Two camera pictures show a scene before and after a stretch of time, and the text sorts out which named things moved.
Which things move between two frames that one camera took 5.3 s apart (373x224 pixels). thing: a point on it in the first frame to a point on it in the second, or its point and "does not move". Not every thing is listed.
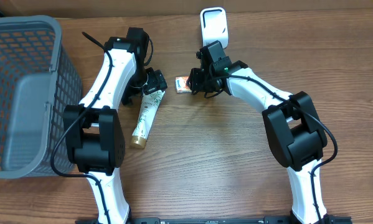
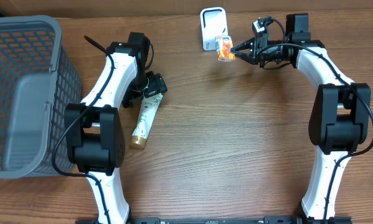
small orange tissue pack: x=180 y=84 to x=223 y=45
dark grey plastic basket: x=30 y=78 does not move
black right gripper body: x=199 y=80 to x=272 y=50
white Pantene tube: x=149 y=104 does not move
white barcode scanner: x=214 y=25 does not move
